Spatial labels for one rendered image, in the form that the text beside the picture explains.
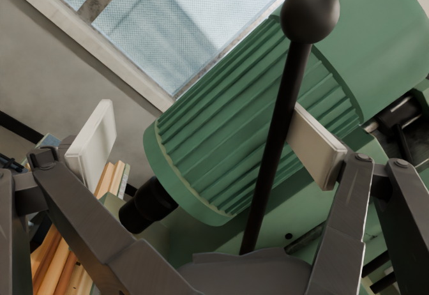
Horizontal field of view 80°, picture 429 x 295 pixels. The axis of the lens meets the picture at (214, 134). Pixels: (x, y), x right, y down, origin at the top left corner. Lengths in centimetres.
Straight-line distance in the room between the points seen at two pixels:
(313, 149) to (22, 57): 179
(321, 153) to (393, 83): 16
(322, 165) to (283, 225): 24
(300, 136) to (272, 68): 11
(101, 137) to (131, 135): 180
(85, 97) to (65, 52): 29
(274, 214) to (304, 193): 5
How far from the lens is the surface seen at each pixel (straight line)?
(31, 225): 50
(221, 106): 28
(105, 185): 68
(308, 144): 18
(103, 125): 17
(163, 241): 48
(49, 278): 49
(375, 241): 42
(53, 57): 181
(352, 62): 28
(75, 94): 187
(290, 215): 38
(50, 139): 74
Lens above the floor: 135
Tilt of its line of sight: 13 degrees down
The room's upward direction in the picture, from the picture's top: 50 degrees clockwise
